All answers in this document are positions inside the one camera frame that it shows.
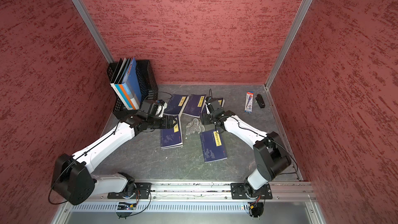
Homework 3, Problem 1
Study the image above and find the white teal upright book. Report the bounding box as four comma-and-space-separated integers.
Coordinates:
110, 57, 134, 111

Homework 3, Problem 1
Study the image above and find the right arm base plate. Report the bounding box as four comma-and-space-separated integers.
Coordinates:
230, 183, 273, 200

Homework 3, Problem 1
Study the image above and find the purple book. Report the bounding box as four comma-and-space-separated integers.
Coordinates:
200, 130, 228, 163
202, 97, 224, 114
182, 94, 206, 118
161, 116, 183, 149

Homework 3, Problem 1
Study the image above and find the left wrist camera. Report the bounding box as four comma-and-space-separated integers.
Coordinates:
138, 100, 167, 119

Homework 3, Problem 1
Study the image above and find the blue orange upright folder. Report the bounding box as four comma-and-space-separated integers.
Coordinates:
120, 58, 142, 110

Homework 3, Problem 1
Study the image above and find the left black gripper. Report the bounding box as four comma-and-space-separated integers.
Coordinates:
147, 116, 178, 130

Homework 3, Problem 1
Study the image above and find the white blue pen box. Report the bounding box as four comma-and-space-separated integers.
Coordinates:
245, 92, 254, 113

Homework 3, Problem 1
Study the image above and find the small black device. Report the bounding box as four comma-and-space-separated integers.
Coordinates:
256, 94, 265, 108

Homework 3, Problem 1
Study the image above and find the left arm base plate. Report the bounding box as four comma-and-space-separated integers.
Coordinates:
107, 183, 152, 200

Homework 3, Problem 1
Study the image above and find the black mesh file basket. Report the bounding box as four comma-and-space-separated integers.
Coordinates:
107, 59, 158, 119

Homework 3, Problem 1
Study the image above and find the grey fluffy cleaning cloth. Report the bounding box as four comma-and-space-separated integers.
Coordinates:
186, 118, 205, 136

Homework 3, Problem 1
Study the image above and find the blue book back left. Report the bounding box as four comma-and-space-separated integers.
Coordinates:
164, 94, 189, 116

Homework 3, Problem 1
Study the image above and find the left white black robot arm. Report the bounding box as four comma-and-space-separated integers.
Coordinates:
50, 115, 178, 205

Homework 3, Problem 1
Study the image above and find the aluminium rail frame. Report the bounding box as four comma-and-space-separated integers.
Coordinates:
52, 180, 326, 224

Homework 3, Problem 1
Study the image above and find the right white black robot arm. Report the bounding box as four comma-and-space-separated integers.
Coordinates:
200, 108, 292, 199

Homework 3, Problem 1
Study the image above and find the slotted cable duct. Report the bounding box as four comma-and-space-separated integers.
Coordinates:
71, 202, 250, 214

